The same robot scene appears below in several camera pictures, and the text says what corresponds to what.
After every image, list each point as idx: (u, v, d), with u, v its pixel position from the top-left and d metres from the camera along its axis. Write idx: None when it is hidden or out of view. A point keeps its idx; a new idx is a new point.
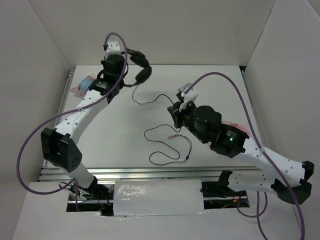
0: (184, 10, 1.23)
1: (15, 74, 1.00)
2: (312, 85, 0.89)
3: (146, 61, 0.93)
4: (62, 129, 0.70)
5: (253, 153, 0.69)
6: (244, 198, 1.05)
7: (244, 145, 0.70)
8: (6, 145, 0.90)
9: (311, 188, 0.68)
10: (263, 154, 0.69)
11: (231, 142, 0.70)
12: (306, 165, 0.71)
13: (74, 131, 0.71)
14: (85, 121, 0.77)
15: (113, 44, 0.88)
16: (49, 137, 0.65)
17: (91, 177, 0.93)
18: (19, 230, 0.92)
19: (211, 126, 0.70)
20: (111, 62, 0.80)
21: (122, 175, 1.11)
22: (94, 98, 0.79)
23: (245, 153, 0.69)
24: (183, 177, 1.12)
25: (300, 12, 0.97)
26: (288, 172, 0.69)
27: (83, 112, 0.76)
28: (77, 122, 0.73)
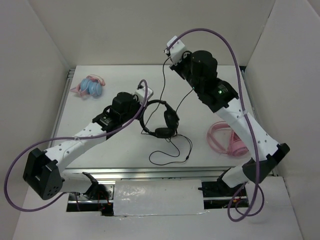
0: (184, 10, 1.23)
1: (16, 74, 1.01)
2: (312, 85, 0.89)
3: (175, 125, 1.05)
4: (52, 155, 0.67)
5: (234, 113, 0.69)
6: (244, 198, 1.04)
7: (230, 102, 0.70)
8: (6, 144, 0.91)
9: (273, 164, 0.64)
10: (244, 117, 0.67)
11: (218, 95, 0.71)
12: (281, 146, 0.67)
13: (63, 159, 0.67)
14: (79, 152, 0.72)
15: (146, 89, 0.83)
16: (34, 158, 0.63)
17: (88, 181, 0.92)
18: (20, 229, 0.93)
19: (204, 70, 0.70)
20: (119, 101, 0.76)
21: (124, 175, 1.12)
22: (94, 131, 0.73)
23: (227, 109, 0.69)
24: (183, 178, 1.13)
25: (300, 12, 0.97)
26: (260, 143, 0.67)
27: (78, 142, 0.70)
28: (69, 150, 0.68)
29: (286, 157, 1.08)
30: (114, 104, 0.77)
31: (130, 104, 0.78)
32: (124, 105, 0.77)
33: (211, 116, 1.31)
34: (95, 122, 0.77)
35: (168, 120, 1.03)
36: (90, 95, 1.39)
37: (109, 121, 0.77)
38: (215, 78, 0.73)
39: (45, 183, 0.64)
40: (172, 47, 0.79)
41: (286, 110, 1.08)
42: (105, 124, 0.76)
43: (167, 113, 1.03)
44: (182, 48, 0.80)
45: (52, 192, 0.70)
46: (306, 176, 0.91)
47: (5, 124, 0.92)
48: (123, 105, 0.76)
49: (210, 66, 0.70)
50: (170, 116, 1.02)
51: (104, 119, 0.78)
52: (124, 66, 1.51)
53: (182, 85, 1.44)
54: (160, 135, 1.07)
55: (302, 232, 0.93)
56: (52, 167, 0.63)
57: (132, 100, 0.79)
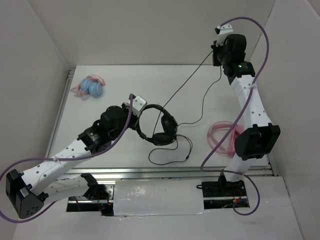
0: (184, 10, 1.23)
1: (15, 74, 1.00)
2: (312, 85, 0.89)
3: (174, 130, 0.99)
4: (29, 177, 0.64)
5: (242, 84, 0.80)
6: (244, 198, 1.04)
7: (244, 75, 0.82)
8: (5, 145, 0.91)
9: (256, 134, 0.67)
10: (249, 89, 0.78)
11: (237, 68, 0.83)
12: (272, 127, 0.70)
13: (39, 183, 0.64)
14: (60, 173, 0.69)
15: (139, 99, 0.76)
16: (10, 182, 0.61)
17: (84, 188, 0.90)
18: (19, 230, 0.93)
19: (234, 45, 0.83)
20: (106, 118, 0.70)
21: (123, 175, 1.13)
22: (76, 151, 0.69)
23: (239, 79, 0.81)
24: (183, 178, 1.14)
25: (300, 12, 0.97)
26: (252, 114, 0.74)
27: (57, 164, 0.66)
28: (46, 174, 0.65)
29: (286, 157, 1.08)
30: (102, 120, 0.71)
31: (119, 120, 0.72)
32: (113, 123, 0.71)
33: (211, 116, 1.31)
34: (81, 138, 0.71)
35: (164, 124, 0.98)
36: (90, 95, 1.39)
37: (96, 137, 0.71)
38: (242, 56, 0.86)
39: (20, 208, 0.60)
40: (223, 26, 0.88)
41: (286, 110, 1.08)
42: (92, 141, 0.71)
43: (164, 118, 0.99)
44: (230, 34, 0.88)
45: (32, 212, 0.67)
46: (306, 176, 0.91)
47: (5, 123, 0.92)
48: (112, 122, 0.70)
49: (239, 43, 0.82)
50: (167, 121, 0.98)
51: (92, 135, 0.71)
52: (124, 66, 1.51)
53: (182, 84, 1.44)
54: (159, 142, 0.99)
55: (302, 232, 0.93)
56: (27, 193, 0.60)
57: (121, 115, 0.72)
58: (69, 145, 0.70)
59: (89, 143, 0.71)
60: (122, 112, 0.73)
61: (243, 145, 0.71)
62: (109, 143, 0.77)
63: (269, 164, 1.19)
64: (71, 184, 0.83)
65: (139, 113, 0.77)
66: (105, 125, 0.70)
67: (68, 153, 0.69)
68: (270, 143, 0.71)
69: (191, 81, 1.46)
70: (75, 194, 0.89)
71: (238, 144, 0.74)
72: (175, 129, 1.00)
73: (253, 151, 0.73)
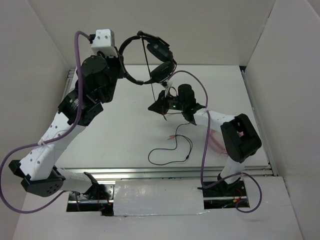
0: (184, 9, 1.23)
1: (15, 74, 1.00)
2: (312, 85, 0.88)
3: (168, 54, 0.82)
4: (25, 168, 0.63)
5: (201, 113, 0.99)
6: (244, 198, 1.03)
7: (198, 112, 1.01)
8: (6, 145, 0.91)
9: (228, 125, 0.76)
10: (206, 112, 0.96)
11: (192, 110, 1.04)
12: (241, 118, 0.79)
13: (35, 171, 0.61)
14: (54, 155, 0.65)
15: (101, 35, 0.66)
16: (14, 173, 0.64)
17: (88, 182, 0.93)
18: (19, 230, 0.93)
19: (183, 97, 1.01)
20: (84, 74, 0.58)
21: (123, 175, 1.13)
22: (60, 127, 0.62)
23: (197, 114, 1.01)
24: (183, 178, 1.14)
25: (300, 13, 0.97)
26: (219, 120, 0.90)
27: (46, 148, 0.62)
28: (39, 161, 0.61)
29: (286, 157, 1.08)
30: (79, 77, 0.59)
31: (102, 74, 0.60)
32: (96, 76, 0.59)
33: None
34: (62, 111, 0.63)
35: (154, 50, 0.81)
36: None
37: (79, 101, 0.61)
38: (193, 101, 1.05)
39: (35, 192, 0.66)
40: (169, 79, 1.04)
41: (286, 110, 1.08)
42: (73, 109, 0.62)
43: (151, 44, 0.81)
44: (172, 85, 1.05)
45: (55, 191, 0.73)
46: (306, 176, 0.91)
47: (5, 123, 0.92)
48: (95, 75, 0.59)
49: (188, 94, 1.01)
50: (156, 46, 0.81)
51: (72, 101, 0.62)
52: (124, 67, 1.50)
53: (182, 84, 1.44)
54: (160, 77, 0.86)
55: (302, 232, 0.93)
56: (26, 183, 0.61)
57: (101, 68, 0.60)
58: (52, 123, 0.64)
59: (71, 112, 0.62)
60: (103, 63, 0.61)
61: (234, 147, 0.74)
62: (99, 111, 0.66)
63: (269, 164, 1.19)
64: (79, 179, 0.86)
65: (112, 49, 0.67)
66: (89, 83, 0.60)
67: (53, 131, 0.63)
68: (251, 129, 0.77)
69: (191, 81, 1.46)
70: (78, 189, 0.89)
71: (231, 150, 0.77)
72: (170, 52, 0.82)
73: (246, 147, 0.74)
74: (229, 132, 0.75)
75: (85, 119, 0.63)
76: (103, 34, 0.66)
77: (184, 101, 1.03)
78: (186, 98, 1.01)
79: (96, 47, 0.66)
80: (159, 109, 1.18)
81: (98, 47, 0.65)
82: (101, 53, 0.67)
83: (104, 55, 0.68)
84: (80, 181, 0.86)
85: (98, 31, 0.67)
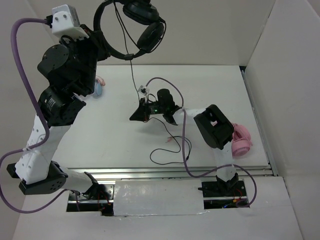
0: (184, 9, 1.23)
1: (16, 74, 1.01)
2: (312, 84, 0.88)
3: (150, 15, 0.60)
4: (19, 173, 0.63)
5: (177, 112, 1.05)
6: (244, 198, 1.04)
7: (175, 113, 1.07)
8: (7, 145, 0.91)
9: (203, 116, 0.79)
10: (182, 110, 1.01)
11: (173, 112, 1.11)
12: (211, 108, 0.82)
13: (29, 176, 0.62)
14: (45, 157, 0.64)
15: (58, 14, 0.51)
16: (13, 176, 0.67)
17: (89, 181, 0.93)
18: (19, 230, 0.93)
19: (162, 101, 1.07)
20: (46, 70, 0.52)
21: (122, 175, 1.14)
22: (41, 132, 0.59)
23: (175, 115, 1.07)
24: (183, 178, 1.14)
25: (300, 12, 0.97)
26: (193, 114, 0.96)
27: (33, 153, 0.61)
28: (29, 166, 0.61)
29: (286, 157, 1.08)
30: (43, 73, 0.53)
31: (65, 68, 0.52)
32: (59, 71, 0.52)
33: None
34: None
35: (132, 13, 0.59)
36: (91, 95, 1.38)
37: (53, 101, 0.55)
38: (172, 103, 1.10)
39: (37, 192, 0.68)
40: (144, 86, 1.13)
41: (286, 110, 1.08)
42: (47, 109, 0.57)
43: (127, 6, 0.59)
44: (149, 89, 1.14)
45: (59, 186, 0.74)
46: (306, 176, 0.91)
47: (7, 123, 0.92)
48: (56, 70, 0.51)
49: (167, 98, 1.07)
50: (134, 7, 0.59)
51: (46, 101, 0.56)
52: (124, 66, 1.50)
53: (183, 85, 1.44)
54: (149, 46, 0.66)
55: (303, 232, 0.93)
56: (23, 187, 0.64)
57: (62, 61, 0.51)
58: (34, 126, 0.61)
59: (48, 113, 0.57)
60: (65, 54, 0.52)
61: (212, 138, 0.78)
62: (81, 106, 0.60)
63: (269, 164, 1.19)
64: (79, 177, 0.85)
65: (79, 31, 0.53)
66: (55, 80, 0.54)
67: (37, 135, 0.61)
68: (222, 116, 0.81)
69: (192, 81, 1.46)
70: (79, 188, 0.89)
71: (211, 142, 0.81)
72: (154, 12, 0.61)
73: (221, 134, 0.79)
74: (205, 124, 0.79)
75: (64, 117, 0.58)
76: (60, 12, 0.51)
77: (164, 104, 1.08)
78: (165, 101, 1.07)
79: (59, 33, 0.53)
80: (142, 116, 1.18)
81: (63, 31, 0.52)
82: (66, 38, 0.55)
83: (72, 38, 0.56)
84: (82, 179, 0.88)
85: (55, 9, 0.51)
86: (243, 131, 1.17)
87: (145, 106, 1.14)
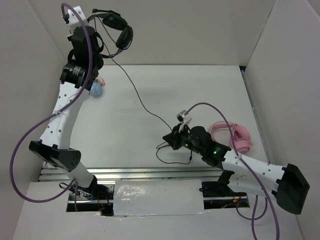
0: (184, 9, 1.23)
1: (16, 74, 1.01)
2: (312, 85, 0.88)
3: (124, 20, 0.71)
4: (47, 140, 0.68)
5: (232, 161, 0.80)
6: (244, 198, 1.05)
7: (225, 156, 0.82)
8: (7, 145, 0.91)
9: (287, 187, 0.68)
10: (240, 160, 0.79)
11: (215, 155, 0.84)
12: (288, 169, 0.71)
13: (60, 139, 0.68)
14: (70, 123, 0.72)
15: (73, 11, 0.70)
16: (37, 151, 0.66)
17: (90, 176, 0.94)
18: (19, 230, 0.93)
19: (202, 142, 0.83)
20: (78, 39, 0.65)
21: (122, 175, 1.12)
22: (70, 94, 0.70)
23: (225, 162, 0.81)
24: (183, 177, 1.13)
25: (300, 12, 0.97)
26: (264, 174, 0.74)
27: (63, 116, 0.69)
28: (60, 129, 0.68)
29: (286, 157, 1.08)
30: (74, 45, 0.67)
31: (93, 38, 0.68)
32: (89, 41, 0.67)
33: (212, 117, 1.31)
34: (65, 81, 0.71)
35: (110, 22, 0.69)
36: (90, 95, 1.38)
37: (79, 68, 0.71)
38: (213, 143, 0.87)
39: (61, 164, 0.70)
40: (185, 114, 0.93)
41: (286, 110, 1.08)
42: (77, 75, 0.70)
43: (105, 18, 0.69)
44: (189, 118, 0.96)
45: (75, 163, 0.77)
46: (306, 177, 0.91)
47: (7, 123, 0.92)
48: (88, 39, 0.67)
49: (207, 138, 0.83)
50: (112, 17, 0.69)
51: (72, 70, 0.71)
52: (125, 67, 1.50)
53: (183, 85, 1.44)
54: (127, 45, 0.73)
55: (303, 232, 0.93)
56: (55, 151, 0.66)
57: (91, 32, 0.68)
58: (59, 94, 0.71)
59: (75, 79, 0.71)
60: (91, 29, 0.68)
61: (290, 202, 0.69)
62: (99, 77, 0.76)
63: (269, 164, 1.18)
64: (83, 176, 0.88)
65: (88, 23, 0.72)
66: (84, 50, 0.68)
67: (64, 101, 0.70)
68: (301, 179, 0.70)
69: (192, 81, 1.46)
70: (82, 185, 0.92)
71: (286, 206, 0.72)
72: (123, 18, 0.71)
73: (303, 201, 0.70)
74: (286, 190, 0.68)
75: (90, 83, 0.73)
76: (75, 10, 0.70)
77: (205, 145, 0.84)
78: (204, 143, 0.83)
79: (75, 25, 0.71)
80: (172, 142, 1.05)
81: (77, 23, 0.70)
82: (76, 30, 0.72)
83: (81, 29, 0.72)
84: (88, 178, 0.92)
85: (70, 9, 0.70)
86: (243, 131, 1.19)
87: (177, 135, 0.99)
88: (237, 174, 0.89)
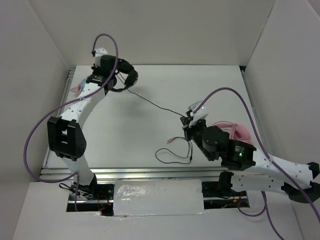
0: (183, 10, 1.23)
1: (15, 73, 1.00)
2: (312, 84, 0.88)
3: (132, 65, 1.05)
4: (67, 116, 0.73)
5: (263, 165, 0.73)
6: (244, 198, 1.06)
7: (254, 158, 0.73)
8: (6, 145, 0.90)
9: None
10: (272, 164, 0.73)
11: (241, 158, 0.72)
12: (312, 166, 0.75)
13: (79, 117, 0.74)
14: (87, 111, 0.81)
15: (100, 50, 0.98)
16: (55, 124, 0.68)
17: (91, 175, 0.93)
18: (19, 230, 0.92)
19: (221, 147, 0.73)
20: (107, 57, 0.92)
21: (121, 175, 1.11)
22: (92, 90, 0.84)
23: (256, 166, 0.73)
24: (183, 178, 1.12)
25: (301, 12, 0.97)
26: (298, 176, 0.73)
27: (85, 101, 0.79)
28: (80, 109, 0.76)
29: (286, 157, 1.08)
30: (102, 61, 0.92)
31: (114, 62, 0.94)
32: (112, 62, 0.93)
33: (212, 117, 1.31)
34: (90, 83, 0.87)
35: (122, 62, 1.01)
36: None
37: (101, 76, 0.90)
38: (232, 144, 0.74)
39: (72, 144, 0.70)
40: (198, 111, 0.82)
41: (286, 110, 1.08)
42: (100, 79, 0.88)
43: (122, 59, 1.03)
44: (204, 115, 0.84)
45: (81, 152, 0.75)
46: None
47: (7, 123, 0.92)
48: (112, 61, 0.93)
49: (227, 141, 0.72)
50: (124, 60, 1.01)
51: (96, 77, 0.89)
52: None
53: (183, 85, 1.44)
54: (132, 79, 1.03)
55: (302, 232, 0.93)
56: (74, 124, 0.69)
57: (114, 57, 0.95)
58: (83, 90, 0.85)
59: (97, 81, 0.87)
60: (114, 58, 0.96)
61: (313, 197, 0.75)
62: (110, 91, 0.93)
63: None
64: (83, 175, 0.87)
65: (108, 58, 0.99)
66: (107, 66, 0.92)
67: (87, 93, 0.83)
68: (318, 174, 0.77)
69: (191, 81, 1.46)
70: (82, 182, 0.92)
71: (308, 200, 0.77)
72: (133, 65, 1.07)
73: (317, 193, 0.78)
74: (319, 190, 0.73)
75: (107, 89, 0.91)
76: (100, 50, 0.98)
77: (225, 149, 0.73)
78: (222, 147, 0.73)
79: (99, 56, 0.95)
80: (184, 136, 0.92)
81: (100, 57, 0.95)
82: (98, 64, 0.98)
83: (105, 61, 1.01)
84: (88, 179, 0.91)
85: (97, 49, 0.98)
86: (243, 130, 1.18)
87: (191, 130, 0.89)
88: (238, 175, 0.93)
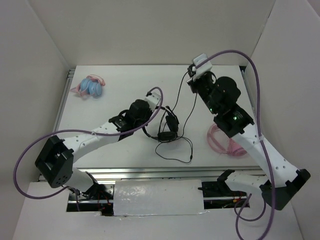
0: (183, 10, 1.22)
1: (15, 74, 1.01)
2: (312, 84, 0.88)
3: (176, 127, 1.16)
4: (68, 143, 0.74)
5: (250, 138, 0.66)
6: (244, 198, 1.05)
7: (245, 128, 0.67)
8: (6, 145, 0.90)
9: (294, 192, 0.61)
10: (260, 142, 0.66)
11: (233, 121, 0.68)
12: (301, 173, 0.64)
13: (78, 150, 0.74)
14: (93, 145, 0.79)
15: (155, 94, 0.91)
16: (52, 145, 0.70)
17: (90, 178, 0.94)
18: (19, 230, 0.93)
19: (226, 100, 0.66)
20: (138, 106, 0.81)
21: (125, 175, 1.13)
22: (109, 130, 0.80)
23: (243, 135, 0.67)
24: (183, 177, 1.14)
25: (300, 12, 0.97)
26: (277, 169, 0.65)
27: (94, 137, 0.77)
28: (84, 143, 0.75)
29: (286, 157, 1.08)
30: (131, 107, 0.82)
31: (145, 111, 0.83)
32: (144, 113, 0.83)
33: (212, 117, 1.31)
34: (111, 122, 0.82)
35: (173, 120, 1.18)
36: (90, 95, 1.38)
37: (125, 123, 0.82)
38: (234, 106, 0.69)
39: (55, 173, 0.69)
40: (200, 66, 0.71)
41: (286, 110, 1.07)
42: (121, 125, 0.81)
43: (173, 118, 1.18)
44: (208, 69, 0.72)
45: (60, 182, 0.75)
46: None
47: (6, 124, 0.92)
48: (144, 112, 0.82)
49: (235, 100, 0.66)
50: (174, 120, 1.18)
51: (121, 121, 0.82)
52: (125, 67, 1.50)
53: (183, 85, 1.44)
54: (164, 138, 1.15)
55: (302, 232, 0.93)
56: (68, 153, 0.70)
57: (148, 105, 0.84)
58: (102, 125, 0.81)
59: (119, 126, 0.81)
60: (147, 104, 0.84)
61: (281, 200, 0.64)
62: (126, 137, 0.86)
63: None
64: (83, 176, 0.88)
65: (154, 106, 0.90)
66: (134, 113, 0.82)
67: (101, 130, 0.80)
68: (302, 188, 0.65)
69: None
70: (81, 187, 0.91)
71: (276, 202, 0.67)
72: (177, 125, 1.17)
73: None
74: (290, 192, 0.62)
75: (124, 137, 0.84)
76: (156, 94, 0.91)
77: (226, 106, 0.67)
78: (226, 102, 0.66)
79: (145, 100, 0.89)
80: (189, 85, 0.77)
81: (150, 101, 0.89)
82: None
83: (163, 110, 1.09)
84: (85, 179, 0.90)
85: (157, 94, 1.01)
86: None
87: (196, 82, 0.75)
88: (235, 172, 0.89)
